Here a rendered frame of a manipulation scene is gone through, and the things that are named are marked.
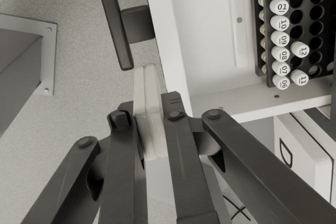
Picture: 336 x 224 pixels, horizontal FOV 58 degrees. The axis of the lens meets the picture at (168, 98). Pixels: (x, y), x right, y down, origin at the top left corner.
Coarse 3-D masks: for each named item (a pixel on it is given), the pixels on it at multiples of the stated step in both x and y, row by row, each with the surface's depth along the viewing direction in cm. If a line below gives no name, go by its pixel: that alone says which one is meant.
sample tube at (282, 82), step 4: (264, 64) 32; (264, 68) 31; (264, 72) 31; (276, 76) 29; (280, 76) 28; (284, 76) 28; (272, 80) 29; (276, 80) 28; (280, 80) 28; (284, 80) 28; (288, 80) 28; (276, 84) 28; (280, 84) 28; (284, 84) 28; (288, 84) 28; (280, 88) 28; (284, 88) 29
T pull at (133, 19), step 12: (108, 0) 24; (108, 12) 24; (120, 12) 24; (132, 12) 24; (144, 12) 24; (108, 24) 24; (120, 24) 24; (132, 24) 25; (144, 24) 25; (120, 36) 25; (132, 36) 25; (144, 36) 25; (120, 48) 25; (120, 60) 26; (132, 60) 26
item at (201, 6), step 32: (192, 0) 32; (224, 0) 32; (192, 32) 33; (224, 32) 33; (192, 64) 35; (224, 64) 35; (192, 96) 37; (224, 96) 35; (256, 96) 34; (288, 96) 33; (320, 96) 31
